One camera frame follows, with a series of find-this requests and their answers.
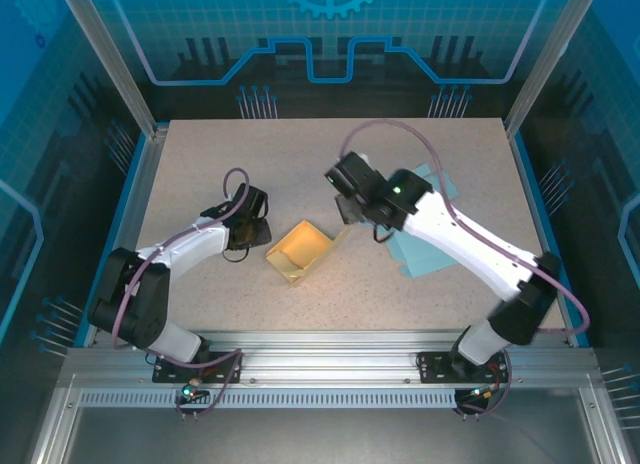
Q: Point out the yellow paper box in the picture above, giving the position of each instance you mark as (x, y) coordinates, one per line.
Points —
(300, 244)

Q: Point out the light blue paper box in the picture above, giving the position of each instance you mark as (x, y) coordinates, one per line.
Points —
(420, 264)

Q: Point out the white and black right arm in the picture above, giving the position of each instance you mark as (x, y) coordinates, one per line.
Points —
(450, 234)

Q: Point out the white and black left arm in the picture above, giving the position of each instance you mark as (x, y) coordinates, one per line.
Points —
(190, 244)

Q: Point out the blue table edge strip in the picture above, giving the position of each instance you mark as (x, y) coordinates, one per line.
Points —
(113, 234)
(538, 209)

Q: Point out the aluminium front beam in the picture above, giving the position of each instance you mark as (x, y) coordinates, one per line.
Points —
(325, 356)

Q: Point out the small LED circuit board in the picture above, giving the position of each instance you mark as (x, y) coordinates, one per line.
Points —
(480, 393)
(192, 390)

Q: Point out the grey metal bottom panel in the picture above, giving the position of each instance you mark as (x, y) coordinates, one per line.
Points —
(325, 439)

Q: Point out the aluminium table side rail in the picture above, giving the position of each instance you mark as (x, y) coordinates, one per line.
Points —
(142, 184)

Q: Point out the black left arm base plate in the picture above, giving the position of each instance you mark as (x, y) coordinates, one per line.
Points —
(167, 374)

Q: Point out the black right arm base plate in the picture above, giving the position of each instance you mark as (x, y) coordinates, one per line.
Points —
(435, 369)

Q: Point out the aluminium frame post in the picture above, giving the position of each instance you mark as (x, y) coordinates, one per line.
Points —
(541, 59)
(116, 59)

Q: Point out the aluminium lower side rail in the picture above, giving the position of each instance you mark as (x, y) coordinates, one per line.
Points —
(57, 424)
(606, 424)

